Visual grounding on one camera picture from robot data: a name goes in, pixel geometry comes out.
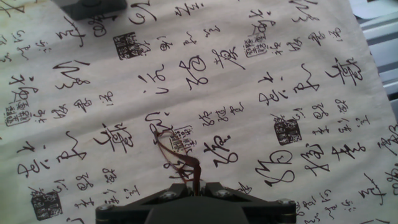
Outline dark red framed glasses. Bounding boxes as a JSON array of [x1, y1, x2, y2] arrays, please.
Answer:
[[152, 129, 202, 195]]

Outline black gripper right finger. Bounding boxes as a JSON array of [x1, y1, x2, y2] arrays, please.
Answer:
[[196, 183, 296, 224]]

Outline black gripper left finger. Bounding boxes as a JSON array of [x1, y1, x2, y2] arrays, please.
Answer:
[[95, 183, 196, 224]]

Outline beige calligraphy print cloth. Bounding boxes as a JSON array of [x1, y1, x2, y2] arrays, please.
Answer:
[[0, 0, 398, 224]]

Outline grey box small red button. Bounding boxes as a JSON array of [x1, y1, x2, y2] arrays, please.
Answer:
[[51, 0, 128, 22]]

